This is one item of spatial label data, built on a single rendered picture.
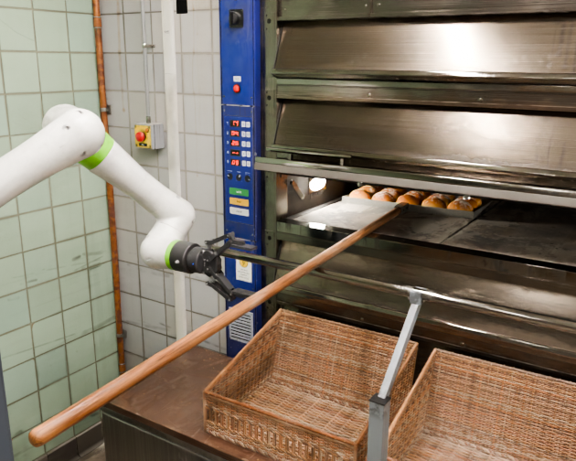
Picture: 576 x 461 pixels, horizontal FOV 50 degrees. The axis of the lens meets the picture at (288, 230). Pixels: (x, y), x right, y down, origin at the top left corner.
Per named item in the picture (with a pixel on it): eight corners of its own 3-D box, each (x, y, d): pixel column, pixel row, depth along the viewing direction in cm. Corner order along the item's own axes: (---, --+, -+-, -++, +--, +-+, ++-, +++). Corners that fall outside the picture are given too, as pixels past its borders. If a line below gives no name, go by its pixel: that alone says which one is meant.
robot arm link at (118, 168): (81, 172, 179) (99, 168, 171) (101, 142, 183) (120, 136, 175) (172, 241, 199) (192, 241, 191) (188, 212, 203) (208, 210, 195)
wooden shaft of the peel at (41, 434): (38, 452, 97) (37, 435, 96) (26, 446, 98) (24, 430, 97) (400, 215, 241) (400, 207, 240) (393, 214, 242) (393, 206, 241)
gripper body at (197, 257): (202, 241, 183) (227, 247, 179) (203, 269, 186) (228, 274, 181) (185, 248, 177) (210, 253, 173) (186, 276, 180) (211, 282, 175)
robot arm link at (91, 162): (37, 132, 161) (68, 95, 162) (28, 127, 171) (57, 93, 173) (93, 174, 171) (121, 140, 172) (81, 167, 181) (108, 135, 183)
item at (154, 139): (147, 145, 259) (145, 122, 256) (165, 147, 254) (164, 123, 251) (133, 147, 253) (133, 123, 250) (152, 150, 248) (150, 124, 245)
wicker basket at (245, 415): (279, 371, 243) (280, 305, 236) (416, 413, 215) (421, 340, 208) (200, 433, 203) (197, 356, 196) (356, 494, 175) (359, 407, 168)
